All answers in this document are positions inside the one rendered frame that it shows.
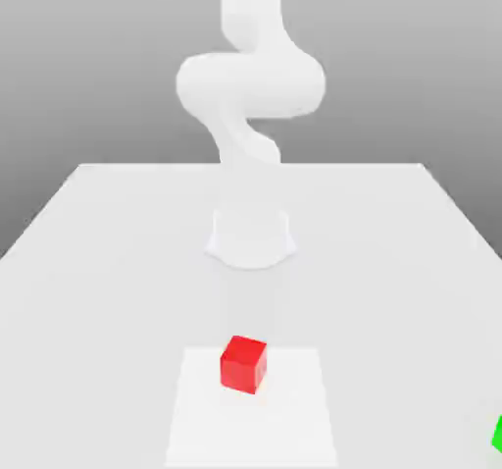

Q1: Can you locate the small red cube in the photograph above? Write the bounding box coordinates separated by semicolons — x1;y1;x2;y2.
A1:
219;334;269;395

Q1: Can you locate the small green cube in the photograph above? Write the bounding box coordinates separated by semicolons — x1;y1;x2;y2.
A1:
490;414;502;454

